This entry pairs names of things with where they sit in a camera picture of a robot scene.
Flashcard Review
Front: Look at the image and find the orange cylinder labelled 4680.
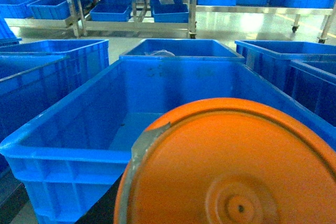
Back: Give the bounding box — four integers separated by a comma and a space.
114, 98, 335, 223

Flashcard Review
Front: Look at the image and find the blue crate behind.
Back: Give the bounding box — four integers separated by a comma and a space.
120, 38, 246, 62

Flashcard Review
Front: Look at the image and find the blue crate at right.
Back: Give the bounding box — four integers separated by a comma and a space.
235, 40, 335, 91

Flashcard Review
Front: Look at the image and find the large blue plastic crate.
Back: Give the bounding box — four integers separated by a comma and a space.
1, 57, 335, 223

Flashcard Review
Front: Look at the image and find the blue crate at left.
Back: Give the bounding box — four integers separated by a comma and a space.
1, 39, 109, 86

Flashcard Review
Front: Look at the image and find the blue crate near left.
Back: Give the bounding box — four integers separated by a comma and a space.
0, 54, 70, 175

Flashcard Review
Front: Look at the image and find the blue crate near right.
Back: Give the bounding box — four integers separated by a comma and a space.
284, 60, 335, 126

